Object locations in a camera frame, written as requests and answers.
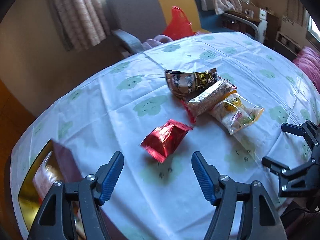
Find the clear yellow peanut snack bag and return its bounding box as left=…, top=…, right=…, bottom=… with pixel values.
left=208, top=93, right=264, bottom=135

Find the shiny red foil snack pack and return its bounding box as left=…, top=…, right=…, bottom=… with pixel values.
left=140, top=119, right=193, bottom=163

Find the red-ended sesame bar pack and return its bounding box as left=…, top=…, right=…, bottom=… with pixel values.
left=183, top=78, right=237, bottom=124

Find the dark brown snack bag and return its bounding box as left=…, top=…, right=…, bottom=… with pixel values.
left=165, top=68, right=218, bottom=100

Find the gold tin box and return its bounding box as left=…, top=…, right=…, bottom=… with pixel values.
left=18, top=140, right=82, bottom=230

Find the pink fuzzy blanket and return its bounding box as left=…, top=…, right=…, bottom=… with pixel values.
left=293, top=47, right=320, bottom=92

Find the white cloud-print tablecloth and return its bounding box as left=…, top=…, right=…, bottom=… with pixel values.
left=10, top=33, right=319, bottom=239

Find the cluttered wooden side cabinet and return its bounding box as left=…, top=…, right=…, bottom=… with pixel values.
left=229, top=0, right=318, bottom=61

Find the red plastic bag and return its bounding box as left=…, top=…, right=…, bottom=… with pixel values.
left=163, top=6, right=195, bottom=41

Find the pink cloth on sofa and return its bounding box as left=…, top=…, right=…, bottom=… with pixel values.
left=142, top=34, right=173, bottom=51

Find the grey yellow sofa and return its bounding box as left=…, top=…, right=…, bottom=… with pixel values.
left=106, top=0, right=261, bottom=55

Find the left beige striped curtain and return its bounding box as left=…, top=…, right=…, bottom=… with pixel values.
left=48, top=0, right=111, bottom=51

